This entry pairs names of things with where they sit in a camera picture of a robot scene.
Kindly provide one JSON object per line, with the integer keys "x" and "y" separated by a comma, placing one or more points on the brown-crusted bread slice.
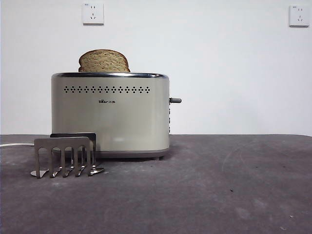
{"x": 104, "y": 61}

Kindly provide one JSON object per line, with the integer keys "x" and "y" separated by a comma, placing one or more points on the grey toaster lever knob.
{"x": 176, "y": 100}

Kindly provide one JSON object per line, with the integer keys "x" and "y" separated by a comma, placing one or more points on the cream two-slot toaster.
{"x": 122, "y": 122}

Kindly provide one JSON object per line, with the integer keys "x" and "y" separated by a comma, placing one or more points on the stainless steel toast rack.
{"x": 61, "y": 143}

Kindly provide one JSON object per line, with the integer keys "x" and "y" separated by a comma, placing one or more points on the white wall socket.
{"x": 299, "y": 16}
{"x": 93, "y": 13}

